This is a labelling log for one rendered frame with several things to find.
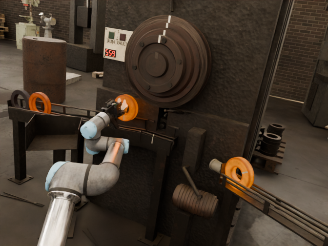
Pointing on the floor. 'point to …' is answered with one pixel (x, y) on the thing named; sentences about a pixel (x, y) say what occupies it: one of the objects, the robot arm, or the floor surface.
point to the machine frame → (196, 103)
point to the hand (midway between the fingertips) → (125, 104)
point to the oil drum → (45, 67)
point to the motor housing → (189, 212)
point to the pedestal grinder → (48, 25)
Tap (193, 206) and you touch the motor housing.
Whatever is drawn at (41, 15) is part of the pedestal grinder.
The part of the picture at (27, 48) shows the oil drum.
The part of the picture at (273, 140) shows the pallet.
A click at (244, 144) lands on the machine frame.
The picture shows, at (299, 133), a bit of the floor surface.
